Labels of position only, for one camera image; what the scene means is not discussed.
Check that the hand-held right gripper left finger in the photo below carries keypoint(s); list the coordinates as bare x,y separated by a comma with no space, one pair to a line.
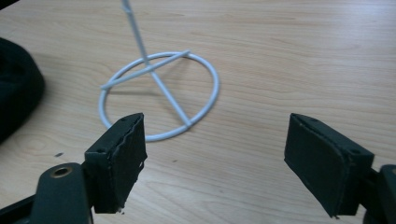
116,165

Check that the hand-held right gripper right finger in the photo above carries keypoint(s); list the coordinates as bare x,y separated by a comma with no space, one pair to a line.
323,161

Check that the black cloth hat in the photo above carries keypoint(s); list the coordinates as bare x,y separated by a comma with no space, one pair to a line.
17,90

